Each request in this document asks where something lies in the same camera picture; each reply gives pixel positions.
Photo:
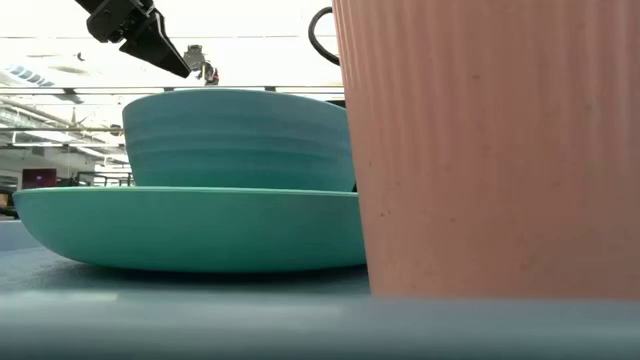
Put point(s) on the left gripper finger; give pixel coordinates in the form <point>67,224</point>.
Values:
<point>160,47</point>

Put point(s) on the blue bowl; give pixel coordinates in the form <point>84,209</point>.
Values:
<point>240,145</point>

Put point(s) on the teal plate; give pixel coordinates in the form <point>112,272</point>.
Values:
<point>200,230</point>

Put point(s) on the pink ribbed cup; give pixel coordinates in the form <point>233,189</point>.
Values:
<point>500,150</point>

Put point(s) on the blue plastic tray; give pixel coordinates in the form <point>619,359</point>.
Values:
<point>200,320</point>

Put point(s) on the black railing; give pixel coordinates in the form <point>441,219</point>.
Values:
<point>100,174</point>

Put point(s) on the purple screen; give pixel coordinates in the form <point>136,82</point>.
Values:
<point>39,179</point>

